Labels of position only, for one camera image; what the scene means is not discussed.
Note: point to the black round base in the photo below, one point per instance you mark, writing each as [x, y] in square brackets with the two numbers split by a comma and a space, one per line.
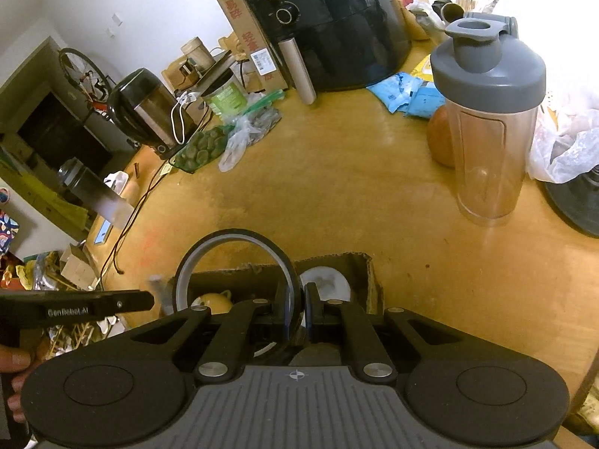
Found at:
[575, 206]

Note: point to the bag of green fruits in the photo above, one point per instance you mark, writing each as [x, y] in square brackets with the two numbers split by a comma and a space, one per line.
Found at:
[201, 147]

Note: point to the bicycle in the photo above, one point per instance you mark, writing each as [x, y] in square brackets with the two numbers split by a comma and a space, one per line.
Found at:
[89, 79]

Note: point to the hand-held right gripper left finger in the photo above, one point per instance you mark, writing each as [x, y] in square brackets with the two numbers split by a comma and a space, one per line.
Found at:
[281, 329]

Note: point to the beige canister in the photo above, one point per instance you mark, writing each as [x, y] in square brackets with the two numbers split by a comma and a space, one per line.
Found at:
[199, 54]

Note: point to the orange fruit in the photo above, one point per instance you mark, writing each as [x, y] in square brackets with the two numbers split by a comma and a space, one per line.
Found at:
[442, 138]

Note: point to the green labelled jar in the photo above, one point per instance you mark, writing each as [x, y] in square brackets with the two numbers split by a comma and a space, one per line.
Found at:
[227, 98]

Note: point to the clear shaker bottle grey lid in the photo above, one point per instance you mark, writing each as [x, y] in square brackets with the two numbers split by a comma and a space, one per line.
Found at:
[486, 126]

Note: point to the person's left hand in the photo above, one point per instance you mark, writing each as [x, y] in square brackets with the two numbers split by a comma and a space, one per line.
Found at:
[16, 360]

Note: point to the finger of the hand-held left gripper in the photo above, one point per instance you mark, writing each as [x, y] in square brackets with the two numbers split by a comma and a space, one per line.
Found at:
[126, 300]

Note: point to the small cardboard box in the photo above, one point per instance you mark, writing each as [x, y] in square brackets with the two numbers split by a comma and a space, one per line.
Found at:
[75, 266]

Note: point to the white plastic bag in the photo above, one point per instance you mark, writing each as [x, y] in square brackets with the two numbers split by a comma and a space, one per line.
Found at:
[566, 149]

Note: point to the dark smoky water bottle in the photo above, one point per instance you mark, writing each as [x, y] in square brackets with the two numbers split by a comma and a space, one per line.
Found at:
[93, 191]

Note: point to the clear plastic bag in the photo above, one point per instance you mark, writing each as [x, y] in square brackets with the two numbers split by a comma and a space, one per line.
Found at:
[236, 142]

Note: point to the yellow wet wipes pack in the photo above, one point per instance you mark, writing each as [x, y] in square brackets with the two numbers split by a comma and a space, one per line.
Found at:
[425, 72]

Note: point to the tall brown cardboard carton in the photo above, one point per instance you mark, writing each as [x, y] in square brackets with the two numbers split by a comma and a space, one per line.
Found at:
[243, 23]

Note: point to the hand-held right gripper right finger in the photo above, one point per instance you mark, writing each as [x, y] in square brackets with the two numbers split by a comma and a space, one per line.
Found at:
[309, 318]

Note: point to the black air fryer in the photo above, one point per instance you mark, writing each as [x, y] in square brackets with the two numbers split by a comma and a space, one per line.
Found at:
[337, 23]

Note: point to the black electric kettle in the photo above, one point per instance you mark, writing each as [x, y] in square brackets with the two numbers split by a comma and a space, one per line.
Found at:
[145, 107]

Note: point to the blue plastic packet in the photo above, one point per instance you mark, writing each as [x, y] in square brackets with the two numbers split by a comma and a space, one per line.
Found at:
[393, 91]
[423, 100]

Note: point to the blue smartphone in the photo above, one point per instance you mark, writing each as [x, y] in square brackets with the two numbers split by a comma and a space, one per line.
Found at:
[102, 233]

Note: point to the shiba dog plush toy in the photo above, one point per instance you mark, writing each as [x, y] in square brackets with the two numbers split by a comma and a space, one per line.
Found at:
[213, 301]

